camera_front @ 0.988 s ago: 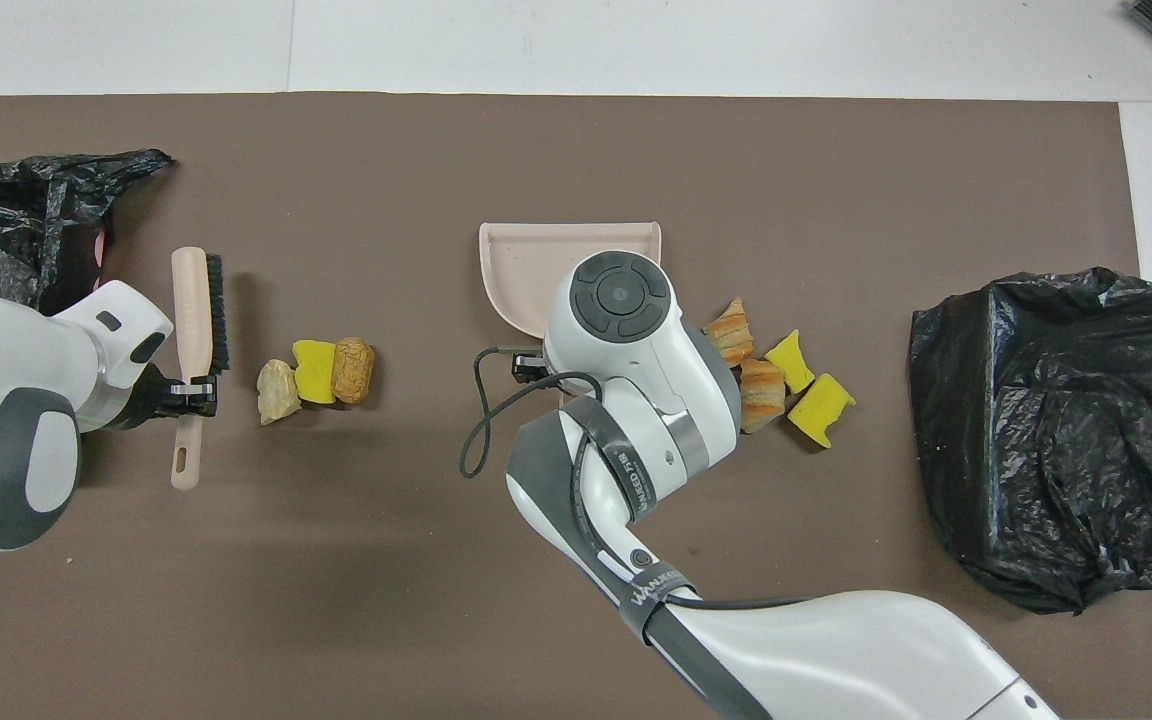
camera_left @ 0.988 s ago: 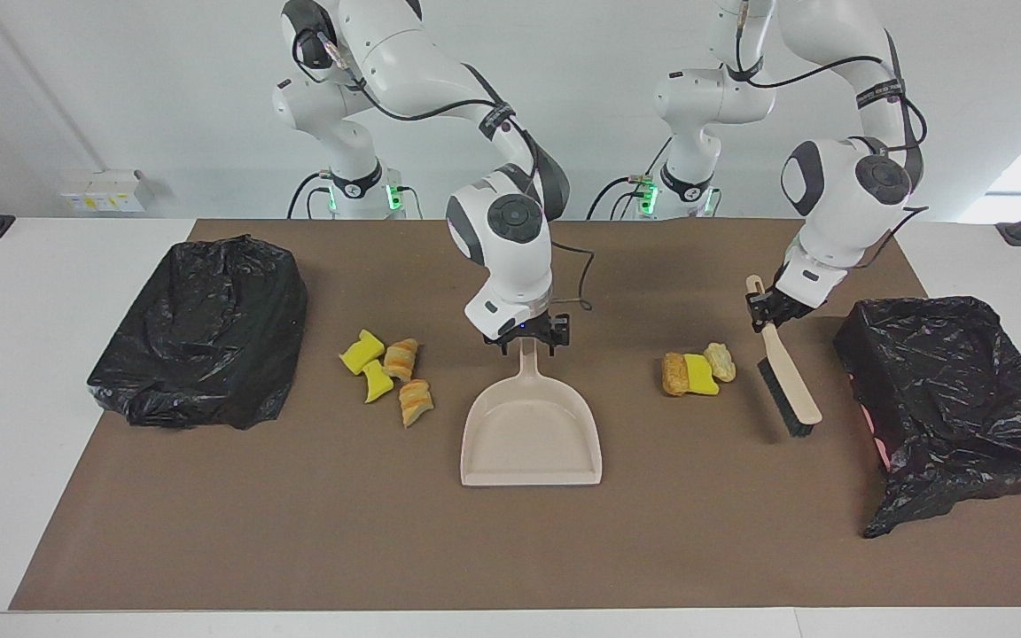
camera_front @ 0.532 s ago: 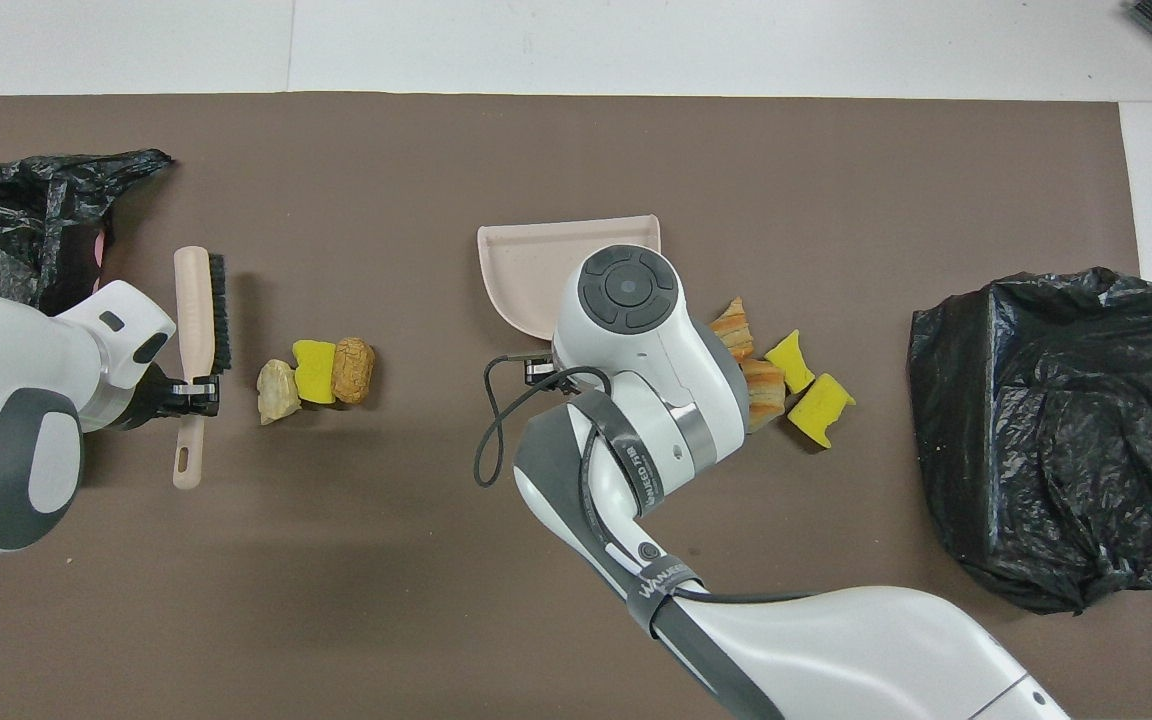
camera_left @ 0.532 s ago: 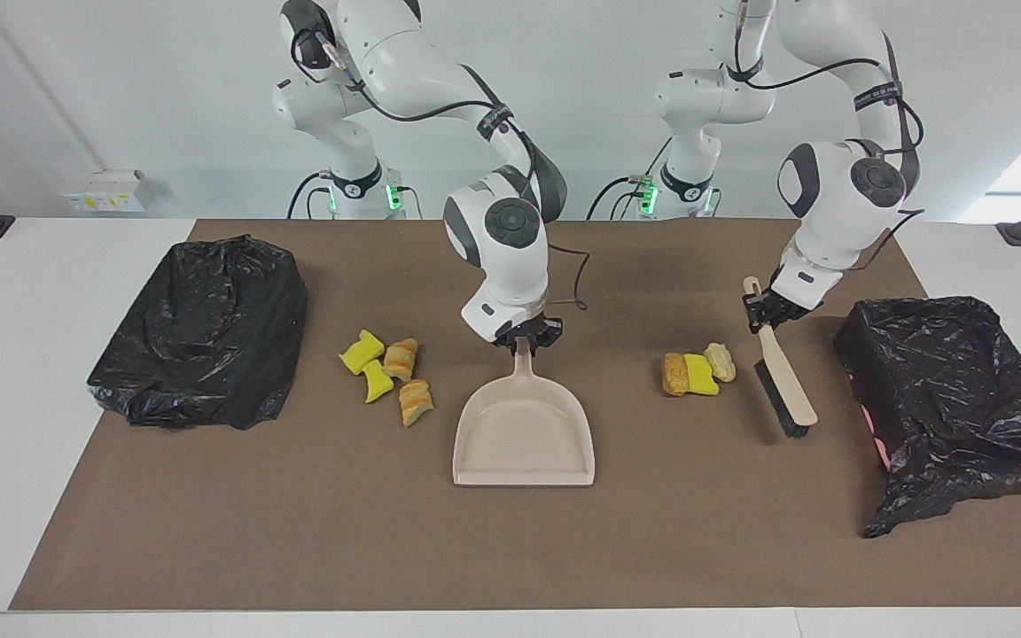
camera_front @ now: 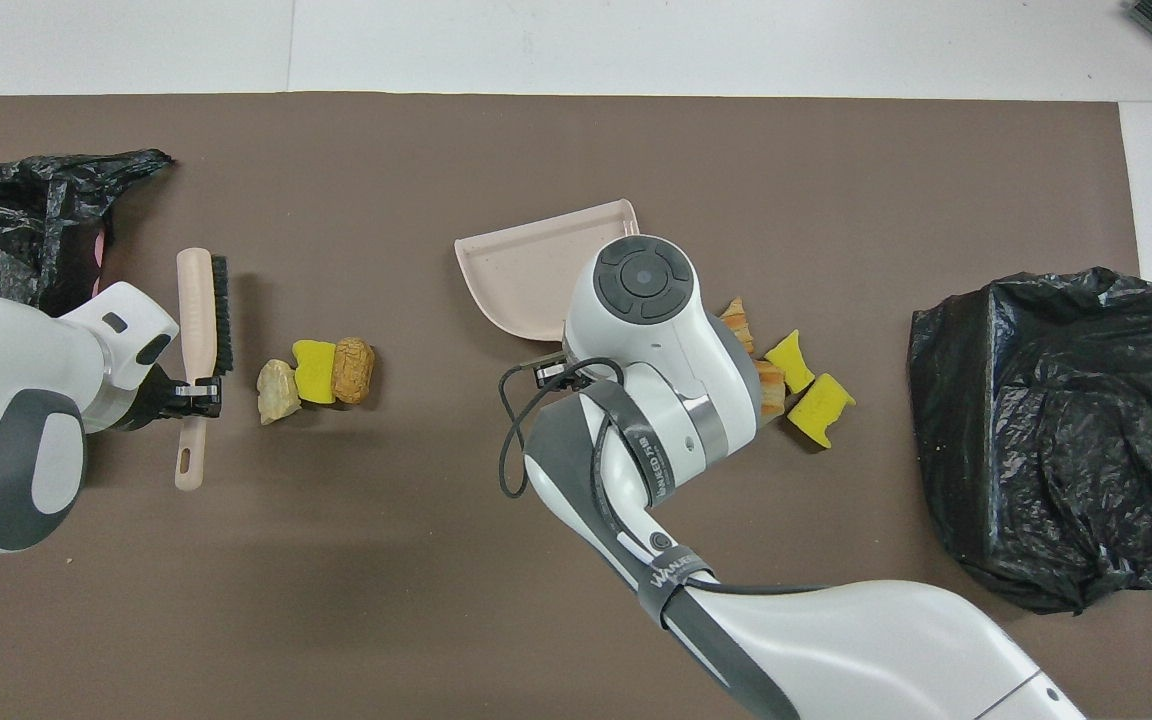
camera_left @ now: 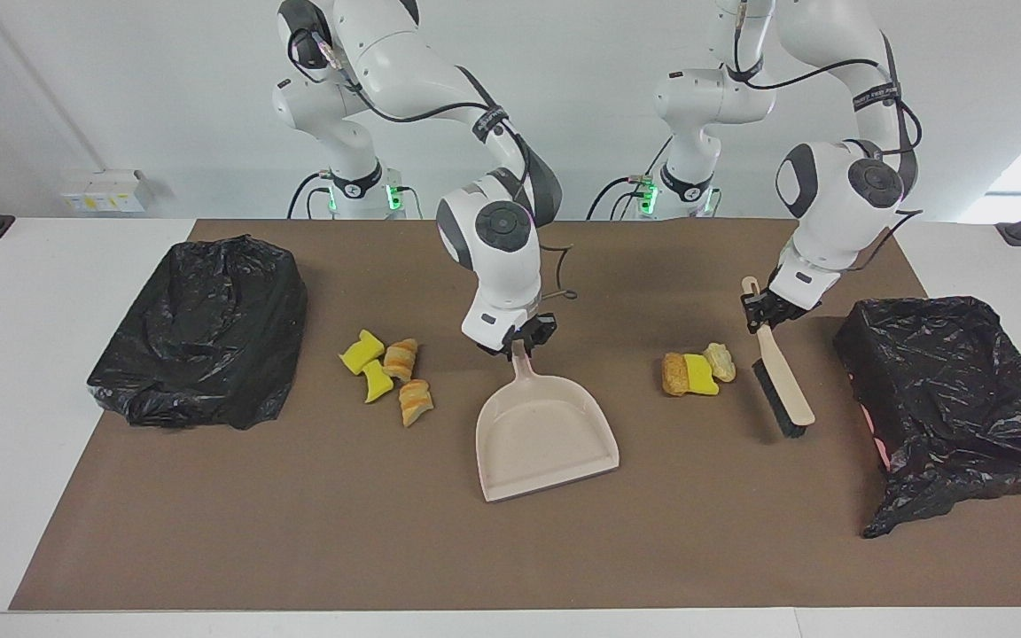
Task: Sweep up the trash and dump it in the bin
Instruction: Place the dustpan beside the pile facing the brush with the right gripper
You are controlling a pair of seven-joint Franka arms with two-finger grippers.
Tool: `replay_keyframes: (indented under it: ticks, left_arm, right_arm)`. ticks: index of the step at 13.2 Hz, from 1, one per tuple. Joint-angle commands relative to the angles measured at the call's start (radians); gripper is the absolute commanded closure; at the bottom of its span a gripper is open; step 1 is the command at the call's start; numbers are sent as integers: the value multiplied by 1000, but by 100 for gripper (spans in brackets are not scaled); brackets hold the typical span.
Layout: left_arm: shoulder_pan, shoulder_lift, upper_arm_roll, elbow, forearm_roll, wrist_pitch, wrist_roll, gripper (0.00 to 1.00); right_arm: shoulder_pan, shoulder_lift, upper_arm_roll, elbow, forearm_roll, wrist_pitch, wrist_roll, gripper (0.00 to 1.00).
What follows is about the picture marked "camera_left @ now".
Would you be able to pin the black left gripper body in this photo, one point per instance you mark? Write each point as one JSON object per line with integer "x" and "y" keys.
{"x": 790, "y": 307}

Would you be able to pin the large yellow green sponge piece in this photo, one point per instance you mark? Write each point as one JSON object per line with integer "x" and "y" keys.
{"x": 360, "y": 354}

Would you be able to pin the striped orange croissant piece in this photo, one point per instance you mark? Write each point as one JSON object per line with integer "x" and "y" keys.
{"x": 401, "y": 361}
{"x": 415, "y": 401}

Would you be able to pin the black bag lined bin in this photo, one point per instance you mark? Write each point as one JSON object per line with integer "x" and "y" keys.
{"x": 200, "y": 337}

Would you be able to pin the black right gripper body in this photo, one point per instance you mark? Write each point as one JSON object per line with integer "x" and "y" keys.
{"x": 535, "y": 330}

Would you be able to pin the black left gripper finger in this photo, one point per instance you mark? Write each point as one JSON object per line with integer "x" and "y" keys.
{"x": 777, "y": 324}
{"x": 755, "y": 315}

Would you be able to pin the pale bread piece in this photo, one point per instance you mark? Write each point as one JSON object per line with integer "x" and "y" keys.
{"x": 722, "y": 361}

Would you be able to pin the white wall outlet box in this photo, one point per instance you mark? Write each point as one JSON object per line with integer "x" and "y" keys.
{"x": 103, "y": 190}

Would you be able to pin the brown bread nugget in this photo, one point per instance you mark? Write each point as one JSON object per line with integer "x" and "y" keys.
{"x": 675, "y": 376}

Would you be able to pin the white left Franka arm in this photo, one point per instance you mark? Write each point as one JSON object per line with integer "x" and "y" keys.
{"x": 838, "y": 204}

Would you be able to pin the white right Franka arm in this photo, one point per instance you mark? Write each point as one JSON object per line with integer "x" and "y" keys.
{"x": 493, "y": 266}

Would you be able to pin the small yellow green sponge piece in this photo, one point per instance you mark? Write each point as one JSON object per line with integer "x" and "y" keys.
{"x": 376, "y": 383}

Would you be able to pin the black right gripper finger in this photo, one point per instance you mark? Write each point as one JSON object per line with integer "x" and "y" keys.
{"x": 500, "y": 348}
{"x": 543, "y": 344}

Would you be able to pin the beige brush with black bristles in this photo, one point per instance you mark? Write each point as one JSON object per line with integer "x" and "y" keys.
{"x": 785, "y": 381}

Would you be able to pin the brown paper table mat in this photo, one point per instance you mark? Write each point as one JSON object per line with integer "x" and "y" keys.
{"x": 298, "y": 549}

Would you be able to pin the pink plastic bin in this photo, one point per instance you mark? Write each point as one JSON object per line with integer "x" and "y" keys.
{"x": 879, "y": 447}

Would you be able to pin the black bag over pink bin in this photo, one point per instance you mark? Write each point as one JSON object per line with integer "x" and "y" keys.
{"x": 945, "y": 390}

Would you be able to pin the yellow sponge wedge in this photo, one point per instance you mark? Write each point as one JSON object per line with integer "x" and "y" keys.
{"x": 701, "y": 376}

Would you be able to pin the beige plastic dustpan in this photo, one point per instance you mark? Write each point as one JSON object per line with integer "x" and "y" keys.
{"x": 541, "y": 443}

